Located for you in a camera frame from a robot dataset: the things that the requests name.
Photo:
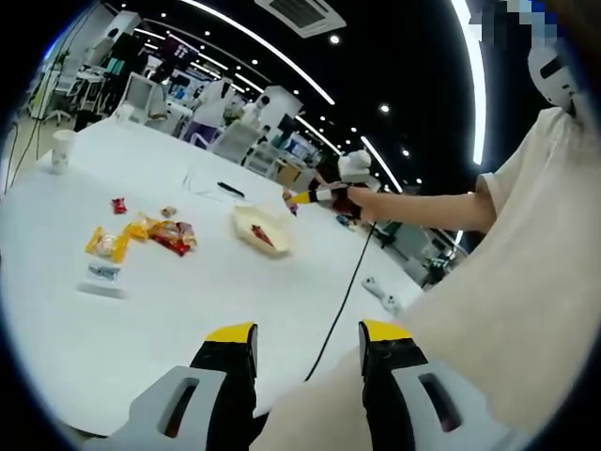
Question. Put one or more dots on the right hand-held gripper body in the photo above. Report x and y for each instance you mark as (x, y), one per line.
(357, 169)

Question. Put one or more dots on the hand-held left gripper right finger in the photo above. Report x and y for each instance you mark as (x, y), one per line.
(394, 376)

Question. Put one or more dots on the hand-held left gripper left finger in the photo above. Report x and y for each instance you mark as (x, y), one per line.
(220, 376)

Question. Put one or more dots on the purple food packet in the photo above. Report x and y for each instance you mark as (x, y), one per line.
(290, 209)

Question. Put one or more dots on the long red food packet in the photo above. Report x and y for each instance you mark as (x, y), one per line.
(263, 236)

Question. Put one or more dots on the beige hexagonal container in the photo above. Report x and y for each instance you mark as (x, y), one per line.
(244, 218)

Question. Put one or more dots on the orange brown food packet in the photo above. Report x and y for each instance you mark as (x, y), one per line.
(174, 237)

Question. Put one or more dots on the clear white food packet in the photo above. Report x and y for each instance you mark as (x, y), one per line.
(102, 277)

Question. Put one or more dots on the yellow cake food packet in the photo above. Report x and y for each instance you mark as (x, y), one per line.
(138, 228)
(107, 244)

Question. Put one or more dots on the small red food packet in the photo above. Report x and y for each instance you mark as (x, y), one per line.
(119, 206)

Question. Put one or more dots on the person's right hand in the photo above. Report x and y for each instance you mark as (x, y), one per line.
(357, 204)

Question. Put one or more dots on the group of ceiling spot lights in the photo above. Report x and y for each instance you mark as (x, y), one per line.
(385, 108)

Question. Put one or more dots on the white mesh office chair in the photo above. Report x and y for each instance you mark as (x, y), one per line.
(141, 96)
(235, 141)
(263, 160)

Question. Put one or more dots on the black oblong adapter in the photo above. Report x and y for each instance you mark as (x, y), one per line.
(230, 189)

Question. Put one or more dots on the long ceiling light strip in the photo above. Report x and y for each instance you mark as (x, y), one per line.
(474, 84)
(263, 44)

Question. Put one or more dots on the person in beige shirt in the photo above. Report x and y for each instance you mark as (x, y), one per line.
(516, 282)

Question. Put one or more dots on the ceiling air conditioner vent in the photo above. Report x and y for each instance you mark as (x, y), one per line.
(300, 16)

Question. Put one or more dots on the dark hanging display screen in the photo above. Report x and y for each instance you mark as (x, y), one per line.
(177, 48)

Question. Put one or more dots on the white paper cup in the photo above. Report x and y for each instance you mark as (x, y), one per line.
(125, 113)
(63, 150)

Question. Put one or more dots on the white worn device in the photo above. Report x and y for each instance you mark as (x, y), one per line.
(554, 75)

